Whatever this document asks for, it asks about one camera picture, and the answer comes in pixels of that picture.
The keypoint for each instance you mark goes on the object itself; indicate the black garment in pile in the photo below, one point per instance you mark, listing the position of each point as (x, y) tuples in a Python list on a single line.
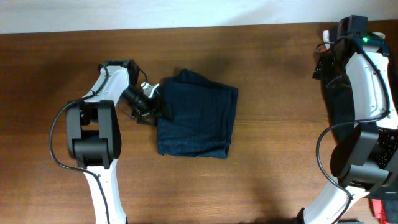
[(362, 105)]

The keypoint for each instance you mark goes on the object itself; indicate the white cloth in pile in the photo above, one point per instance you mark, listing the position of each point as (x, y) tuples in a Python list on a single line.
[(326, 39)]

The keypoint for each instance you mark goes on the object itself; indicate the navy blue shorts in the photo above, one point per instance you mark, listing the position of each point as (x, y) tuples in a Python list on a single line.
[(202, 114)]

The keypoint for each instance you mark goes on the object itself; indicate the red cloth in pile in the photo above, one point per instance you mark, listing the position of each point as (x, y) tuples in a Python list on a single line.
[(325, 52)]

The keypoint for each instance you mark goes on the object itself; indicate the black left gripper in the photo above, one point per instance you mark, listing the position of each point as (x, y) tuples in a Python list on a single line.
[(154, 106)]

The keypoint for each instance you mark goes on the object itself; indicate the red item at bottom right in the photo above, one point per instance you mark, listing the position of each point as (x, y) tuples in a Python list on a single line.
[(378, 211)]

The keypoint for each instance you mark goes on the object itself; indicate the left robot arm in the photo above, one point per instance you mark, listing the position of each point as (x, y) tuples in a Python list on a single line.
[(93, 133)]

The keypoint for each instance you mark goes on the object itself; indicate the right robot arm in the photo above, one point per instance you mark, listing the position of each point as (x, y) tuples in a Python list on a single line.
[(336, 198)]

